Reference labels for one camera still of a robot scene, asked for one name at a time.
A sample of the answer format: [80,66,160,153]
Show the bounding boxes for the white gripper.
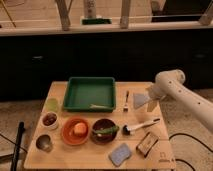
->
[147,84,166,112]

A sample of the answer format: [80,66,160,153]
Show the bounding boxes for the grey blue towel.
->
[133,93,150,109]

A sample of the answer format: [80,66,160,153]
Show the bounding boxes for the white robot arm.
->
[148,69,213,133]

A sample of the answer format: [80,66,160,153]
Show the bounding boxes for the green plastic tray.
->
[63,77,116,112]

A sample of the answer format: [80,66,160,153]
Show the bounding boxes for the black white brush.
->
[122,118,160,135]

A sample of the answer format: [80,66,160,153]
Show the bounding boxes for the brown wooden block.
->
[136,132,159,157]

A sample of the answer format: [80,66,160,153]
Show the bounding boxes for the green cucumber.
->
[93,126,119,134]

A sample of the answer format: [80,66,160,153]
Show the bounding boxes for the pale green bean pod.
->
[90,104,110,109]

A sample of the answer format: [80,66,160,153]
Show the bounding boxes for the blue sponge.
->
[108,143,132,167]

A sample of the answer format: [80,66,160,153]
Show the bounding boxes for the dark brown bowl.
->
[91,118,119,144]

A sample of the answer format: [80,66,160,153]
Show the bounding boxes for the orange fruit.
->
[74,123,87,135]

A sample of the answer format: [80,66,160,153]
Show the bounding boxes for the orange plate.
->
[61,117,90,145]

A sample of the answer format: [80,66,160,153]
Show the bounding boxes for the green box on shelf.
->
[82,18,112,25]

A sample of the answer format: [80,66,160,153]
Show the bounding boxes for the light green cup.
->
[45,98,59,112]

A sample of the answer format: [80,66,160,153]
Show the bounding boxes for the white cup with contents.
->
[42,112,59,130]

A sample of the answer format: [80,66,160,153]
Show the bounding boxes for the metal cup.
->
[36,134,53,152]

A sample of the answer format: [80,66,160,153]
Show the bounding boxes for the black pole stand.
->
[10,122,25,171]

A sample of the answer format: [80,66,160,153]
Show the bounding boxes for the black cable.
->
[168,132,213,171]

